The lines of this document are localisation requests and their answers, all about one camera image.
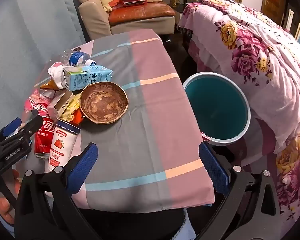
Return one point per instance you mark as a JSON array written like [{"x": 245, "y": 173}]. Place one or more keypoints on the yellow white wrapper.
[{"x": 70, "y": 108}]

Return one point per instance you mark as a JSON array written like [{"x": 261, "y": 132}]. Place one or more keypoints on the light blue bed sheet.
[{"x": 27, "y": 30}]

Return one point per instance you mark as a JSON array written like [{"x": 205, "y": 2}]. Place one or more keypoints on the teal trash bin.
[{"x": 215, "y": 105}]

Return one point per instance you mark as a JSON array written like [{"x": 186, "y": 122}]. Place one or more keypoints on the pink snack packet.
[{"x": 37, "y": 105}]

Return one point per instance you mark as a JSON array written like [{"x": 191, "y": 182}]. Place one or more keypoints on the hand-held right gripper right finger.
[{"x": 215, "y": 170}]

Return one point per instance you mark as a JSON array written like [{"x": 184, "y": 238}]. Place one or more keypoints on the pink floral blanket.
[{"x": 265, "y": 80}]

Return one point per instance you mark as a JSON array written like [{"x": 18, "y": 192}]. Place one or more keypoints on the white strawberry drink bottle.
[{"x": 62, "y": 145}]

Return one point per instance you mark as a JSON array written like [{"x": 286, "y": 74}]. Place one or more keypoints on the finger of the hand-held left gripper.
[
  {"x": 30, "y": 130},
  {"x": 12, "y": 126}
]

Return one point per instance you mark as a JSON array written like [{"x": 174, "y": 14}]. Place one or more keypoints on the beige orange sofa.
[{"x": 95, "y": 17}]

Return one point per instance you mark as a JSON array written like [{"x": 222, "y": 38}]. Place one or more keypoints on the pink paper cup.
[{"x": 55, "y": 76}]

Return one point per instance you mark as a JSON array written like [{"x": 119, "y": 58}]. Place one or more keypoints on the light blue milk carton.
[{"x": 90, "y": 77}]

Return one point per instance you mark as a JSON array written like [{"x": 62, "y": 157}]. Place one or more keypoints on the clear plastic bottle blue label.
[{"x": 77, "y": 58}]

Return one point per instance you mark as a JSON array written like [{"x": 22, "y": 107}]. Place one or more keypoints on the brown wooden door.
[{"x": 275, "y": 0}]

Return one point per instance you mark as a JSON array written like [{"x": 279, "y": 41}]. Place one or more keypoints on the red soda can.
[{"x": 43, "y": 140}]

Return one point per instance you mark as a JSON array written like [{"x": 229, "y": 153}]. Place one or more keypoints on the brown wooden bowl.
[{"x": 103, "y": 102}]

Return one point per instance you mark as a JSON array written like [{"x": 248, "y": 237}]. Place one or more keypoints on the red snack packet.
[{"x": 78, "y": 117}]

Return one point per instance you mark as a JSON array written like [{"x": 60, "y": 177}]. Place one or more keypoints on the person's left hand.
[{"x": 5, "y": 212}]

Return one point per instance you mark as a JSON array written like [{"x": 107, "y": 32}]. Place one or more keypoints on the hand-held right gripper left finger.
[{"x": 83, "y": 166}]

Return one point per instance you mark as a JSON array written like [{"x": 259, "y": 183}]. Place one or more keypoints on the white cardboard box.
[{"x": 58, "y": 103}]

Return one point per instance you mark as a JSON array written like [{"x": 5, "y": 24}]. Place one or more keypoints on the wooden frame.
[{"x": 295, "y": 23}]

